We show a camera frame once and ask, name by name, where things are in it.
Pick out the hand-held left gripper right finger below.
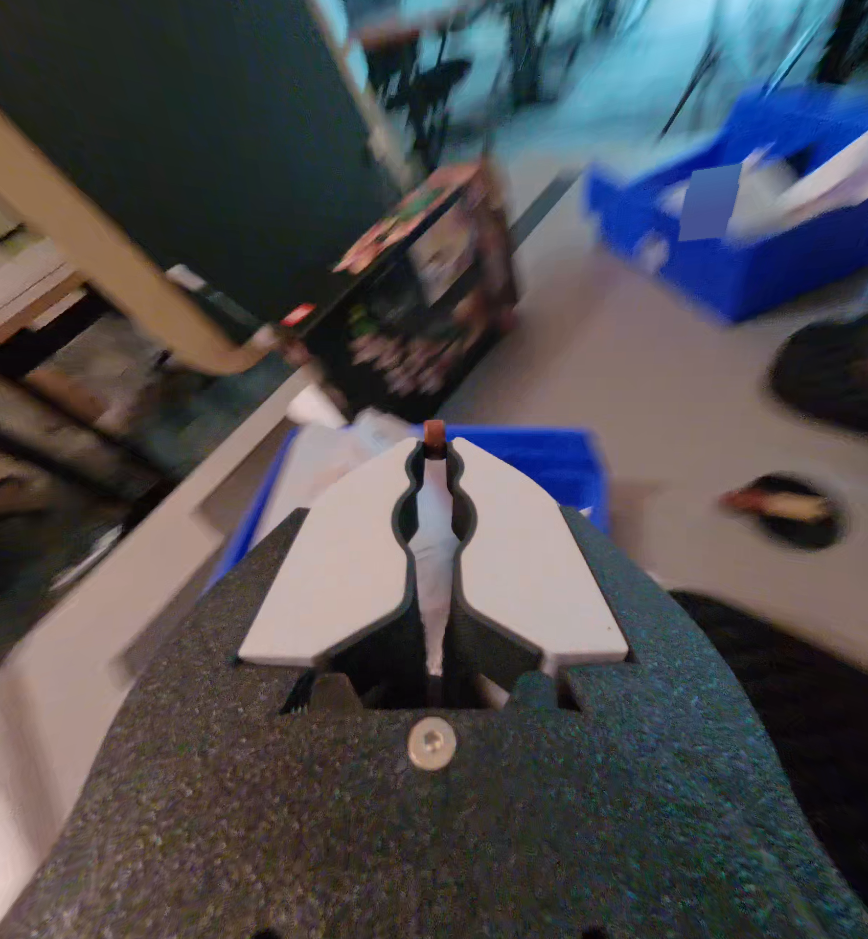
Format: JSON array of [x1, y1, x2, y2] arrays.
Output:
[[443, 436, 631, 676]]

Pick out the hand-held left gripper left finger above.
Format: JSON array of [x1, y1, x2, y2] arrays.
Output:
[[238, 437, 426, 670]]

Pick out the torn white paper bag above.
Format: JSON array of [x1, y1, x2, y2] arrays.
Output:
[[280, 409, 458, 676]]

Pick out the blue plastic bin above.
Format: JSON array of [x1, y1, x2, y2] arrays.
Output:
[[584, 84, 868, 324], [206, 424, 611, 588]]

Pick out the round black lego assembly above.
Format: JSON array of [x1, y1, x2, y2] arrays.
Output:
[[720, 473, 846, 551]]

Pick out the black orchid lego box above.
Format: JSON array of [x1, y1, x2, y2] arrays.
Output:
[[280, 161, 519, 423]]

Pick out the black mesh cushion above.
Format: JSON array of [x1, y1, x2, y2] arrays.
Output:
[[768, 308, 868, 441], [669, 590, 868, 933]]

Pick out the heap of white paper bags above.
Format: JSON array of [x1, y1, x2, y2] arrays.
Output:
[[662, 125, 868, 243]]

